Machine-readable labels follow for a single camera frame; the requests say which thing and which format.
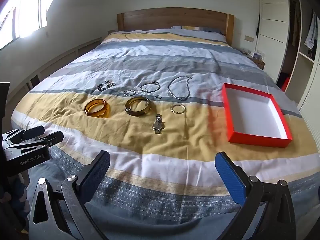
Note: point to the small blue white box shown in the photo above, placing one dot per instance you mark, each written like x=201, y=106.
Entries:
x=257, y=55

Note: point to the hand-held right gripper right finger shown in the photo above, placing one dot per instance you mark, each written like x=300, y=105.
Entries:
x=228, y=172

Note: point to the hanging striped shirt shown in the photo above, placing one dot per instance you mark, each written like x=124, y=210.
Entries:
x=311, y=32

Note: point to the wooden bed headboard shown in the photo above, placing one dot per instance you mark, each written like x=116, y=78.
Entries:
x=175, y=20

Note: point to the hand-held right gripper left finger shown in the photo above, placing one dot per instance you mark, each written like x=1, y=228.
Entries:
x=96, y=172

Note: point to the white wardrobe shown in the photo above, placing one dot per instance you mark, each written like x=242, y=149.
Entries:
x=272, y=17

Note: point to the red cardboard box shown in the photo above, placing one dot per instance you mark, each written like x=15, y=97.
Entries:
x=250, y=115

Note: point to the striped pillow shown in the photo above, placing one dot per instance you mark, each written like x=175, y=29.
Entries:
x=200, y=30

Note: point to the brown olive bangle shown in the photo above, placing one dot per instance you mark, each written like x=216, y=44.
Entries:
x=140, y=113

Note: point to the hanging beige garment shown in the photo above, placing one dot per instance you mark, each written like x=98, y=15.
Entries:
x=296, y=22

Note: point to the blue patterned clothing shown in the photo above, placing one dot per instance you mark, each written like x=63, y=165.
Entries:
x=18, y=200

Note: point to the bed with striped duvet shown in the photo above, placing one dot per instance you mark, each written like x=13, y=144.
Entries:
x=175, y=55

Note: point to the red bag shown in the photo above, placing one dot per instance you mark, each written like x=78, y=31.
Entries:
x=286, y=83

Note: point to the wooden nightstand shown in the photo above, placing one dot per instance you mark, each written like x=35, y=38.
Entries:
x=258, y=63

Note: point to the window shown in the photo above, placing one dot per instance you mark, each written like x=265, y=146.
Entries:
x=25, y=10

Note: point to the amber translucent bangle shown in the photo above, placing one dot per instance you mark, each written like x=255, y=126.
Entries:
x=86, y=110
x=108, y=112

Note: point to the thin silver hoop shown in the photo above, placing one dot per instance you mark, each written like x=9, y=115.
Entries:
x=125, y=93

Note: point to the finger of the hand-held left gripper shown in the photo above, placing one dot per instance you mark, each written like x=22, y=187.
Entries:
x=27, y=133
x=50, y=140

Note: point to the beige wall socket panel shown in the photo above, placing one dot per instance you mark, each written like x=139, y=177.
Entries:
x=249, y=39

